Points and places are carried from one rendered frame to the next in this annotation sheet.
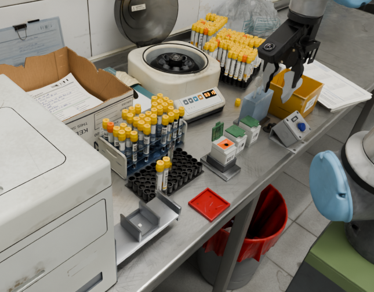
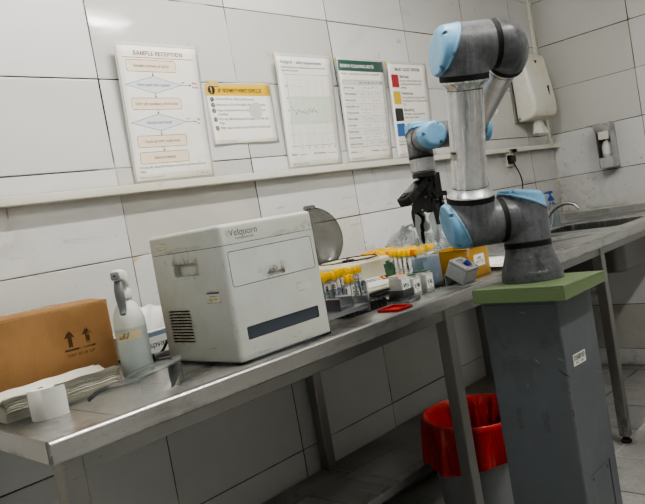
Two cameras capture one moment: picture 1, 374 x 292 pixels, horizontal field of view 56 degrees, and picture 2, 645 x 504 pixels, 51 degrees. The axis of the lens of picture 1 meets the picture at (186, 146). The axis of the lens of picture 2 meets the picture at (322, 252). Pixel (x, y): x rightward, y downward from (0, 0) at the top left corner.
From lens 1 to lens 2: 132 cm
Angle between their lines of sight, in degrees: 37
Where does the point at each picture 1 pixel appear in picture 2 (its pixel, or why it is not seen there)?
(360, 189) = (459, 207)
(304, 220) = not seen: hidden behind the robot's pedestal
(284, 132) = (455, 272)
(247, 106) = (417, 265)
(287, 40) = (415, 188)
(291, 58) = (426, 203)
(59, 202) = (288, 223)
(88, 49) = not seen: hidden behind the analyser
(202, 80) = (374, 264)
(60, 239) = (290, 251)
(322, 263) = (482, 293)
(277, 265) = not seen: outside the picture
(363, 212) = (471, 224)
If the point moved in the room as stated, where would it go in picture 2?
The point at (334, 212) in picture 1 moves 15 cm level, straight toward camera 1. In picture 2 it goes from (454, 229) to (423, 238)
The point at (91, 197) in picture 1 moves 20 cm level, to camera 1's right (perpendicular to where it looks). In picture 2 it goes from (302, 230) to (387, 216)
